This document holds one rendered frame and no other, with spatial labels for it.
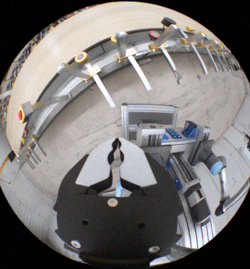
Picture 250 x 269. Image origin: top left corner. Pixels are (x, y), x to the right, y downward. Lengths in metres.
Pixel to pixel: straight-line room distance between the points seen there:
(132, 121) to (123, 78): 0.66
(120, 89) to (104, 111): 0.42
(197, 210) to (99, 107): 1.62
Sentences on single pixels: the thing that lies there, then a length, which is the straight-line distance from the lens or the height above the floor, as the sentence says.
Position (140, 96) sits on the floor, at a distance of 1.46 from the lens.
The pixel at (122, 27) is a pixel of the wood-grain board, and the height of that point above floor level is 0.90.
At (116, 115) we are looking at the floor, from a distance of 1.48.
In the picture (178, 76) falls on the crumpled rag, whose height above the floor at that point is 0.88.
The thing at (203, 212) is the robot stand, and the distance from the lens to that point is 0.58.
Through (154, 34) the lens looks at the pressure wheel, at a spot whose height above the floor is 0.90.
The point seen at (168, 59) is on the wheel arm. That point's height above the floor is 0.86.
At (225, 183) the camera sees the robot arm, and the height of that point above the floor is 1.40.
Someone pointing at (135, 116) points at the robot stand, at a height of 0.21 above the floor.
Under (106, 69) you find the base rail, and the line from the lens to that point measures 0.76.
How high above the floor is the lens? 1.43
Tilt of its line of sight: 62 degrees down
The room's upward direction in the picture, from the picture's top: 175 degrees clockwise
